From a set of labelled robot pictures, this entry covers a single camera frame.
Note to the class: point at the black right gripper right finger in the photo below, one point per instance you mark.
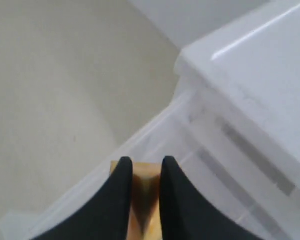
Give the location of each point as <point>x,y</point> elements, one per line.
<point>187,215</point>

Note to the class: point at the yellow wedge block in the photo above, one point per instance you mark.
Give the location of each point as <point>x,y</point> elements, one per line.
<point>144,217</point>

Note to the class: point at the clear drawer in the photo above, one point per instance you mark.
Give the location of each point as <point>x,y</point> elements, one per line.
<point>204,149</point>

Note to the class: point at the white plastic drawer cabinet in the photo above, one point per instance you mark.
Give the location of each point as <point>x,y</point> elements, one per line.
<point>248,74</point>

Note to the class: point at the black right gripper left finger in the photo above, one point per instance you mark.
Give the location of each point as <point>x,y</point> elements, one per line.
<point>105,216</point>

